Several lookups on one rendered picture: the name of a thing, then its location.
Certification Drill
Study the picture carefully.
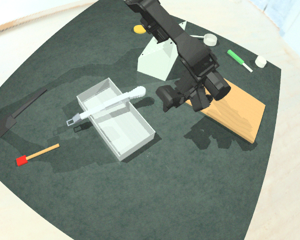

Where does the tan wooden board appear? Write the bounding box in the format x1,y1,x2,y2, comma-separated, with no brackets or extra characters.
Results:
201,79,266,144

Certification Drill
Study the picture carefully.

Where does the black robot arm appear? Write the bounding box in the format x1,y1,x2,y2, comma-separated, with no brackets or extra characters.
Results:
124,0,231,112

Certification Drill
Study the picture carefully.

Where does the yellow flat disc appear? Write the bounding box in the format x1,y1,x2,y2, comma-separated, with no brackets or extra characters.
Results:
133,25,146,34

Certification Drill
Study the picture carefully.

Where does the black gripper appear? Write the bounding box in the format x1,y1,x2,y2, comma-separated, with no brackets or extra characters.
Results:
155,69,203,113

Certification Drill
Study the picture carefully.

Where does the white short cylinder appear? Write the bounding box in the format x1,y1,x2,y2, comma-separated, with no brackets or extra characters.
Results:
255,56,267,68

